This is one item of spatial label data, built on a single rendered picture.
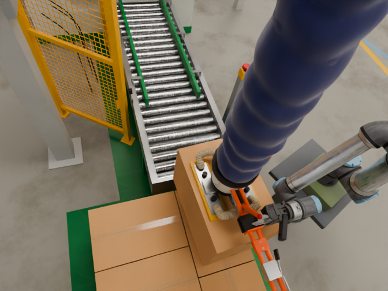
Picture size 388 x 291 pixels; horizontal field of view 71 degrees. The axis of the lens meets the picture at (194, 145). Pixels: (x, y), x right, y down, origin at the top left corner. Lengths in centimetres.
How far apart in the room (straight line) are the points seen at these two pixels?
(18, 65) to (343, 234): 292
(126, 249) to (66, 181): 109
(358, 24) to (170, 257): 161
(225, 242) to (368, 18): 108
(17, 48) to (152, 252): 143
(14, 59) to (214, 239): 149
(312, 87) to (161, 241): 144
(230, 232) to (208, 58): 275
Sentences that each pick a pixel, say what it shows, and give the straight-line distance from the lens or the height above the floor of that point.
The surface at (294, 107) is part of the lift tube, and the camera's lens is 83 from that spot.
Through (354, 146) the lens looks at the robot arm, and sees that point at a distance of 140.
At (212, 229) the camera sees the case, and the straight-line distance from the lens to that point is 142.
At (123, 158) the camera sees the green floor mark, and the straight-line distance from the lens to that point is 276.
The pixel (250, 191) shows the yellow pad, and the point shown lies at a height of 109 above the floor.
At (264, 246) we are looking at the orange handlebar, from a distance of 131.
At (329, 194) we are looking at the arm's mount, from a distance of 205.
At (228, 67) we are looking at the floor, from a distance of 373.
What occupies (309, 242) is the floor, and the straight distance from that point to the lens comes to 283.
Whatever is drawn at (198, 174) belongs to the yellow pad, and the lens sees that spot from 148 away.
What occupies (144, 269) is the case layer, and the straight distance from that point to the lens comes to 188.
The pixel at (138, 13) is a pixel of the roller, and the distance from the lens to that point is 340.
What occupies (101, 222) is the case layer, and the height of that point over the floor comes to 54.
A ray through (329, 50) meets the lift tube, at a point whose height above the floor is 206.
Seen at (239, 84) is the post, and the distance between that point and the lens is 226.
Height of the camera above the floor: 241
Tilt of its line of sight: 57 degrees down
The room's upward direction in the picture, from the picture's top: 14 degrees clockwise
